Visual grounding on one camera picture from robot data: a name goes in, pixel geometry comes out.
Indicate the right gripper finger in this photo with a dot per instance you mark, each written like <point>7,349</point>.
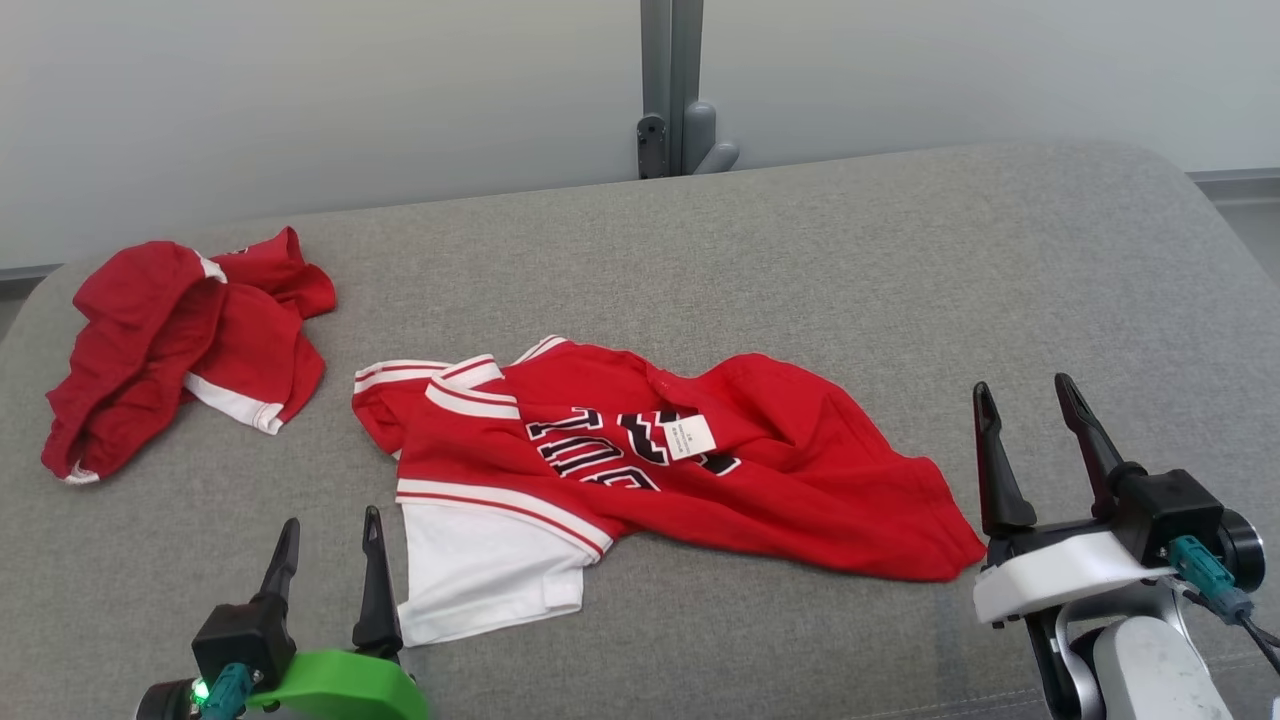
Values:
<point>1095,450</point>
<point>1003,500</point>

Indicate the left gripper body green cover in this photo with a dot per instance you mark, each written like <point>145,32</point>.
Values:
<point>350,690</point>

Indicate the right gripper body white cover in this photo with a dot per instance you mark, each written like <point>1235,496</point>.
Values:
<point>1050,580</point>

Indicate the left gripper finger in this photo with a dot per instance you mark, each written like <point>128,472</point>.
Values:
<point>282,575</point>
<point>377,600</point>

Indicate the red jersey black lettering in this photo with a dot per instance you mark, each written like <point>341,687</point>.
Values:
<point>780,480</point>

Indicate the red shorts white trim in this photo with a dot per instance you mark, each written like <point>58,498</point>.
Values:
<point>250,340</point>

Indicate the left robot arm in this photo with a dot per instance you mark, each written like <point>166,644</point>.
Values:
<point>165,705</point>

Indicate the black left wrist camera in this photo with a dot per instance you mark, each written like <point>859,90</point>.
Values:
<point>240,640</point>

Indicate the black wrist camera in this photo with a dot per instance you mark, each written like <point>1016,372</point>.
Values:
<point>240,640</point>
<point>1170,505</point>

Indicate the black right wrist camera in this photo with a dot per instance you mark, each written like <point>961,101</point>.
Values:
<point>1170,505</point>

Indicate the grey floor rail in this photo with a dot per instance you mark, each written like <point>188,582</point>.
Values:
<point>1240,182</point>

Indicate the dark grey post bracket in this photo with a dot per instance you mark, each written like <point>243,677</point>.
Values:
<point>651,148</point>

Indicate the grey metal post with latch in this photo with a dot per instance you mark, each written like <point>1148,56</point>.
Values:
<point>658,60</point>

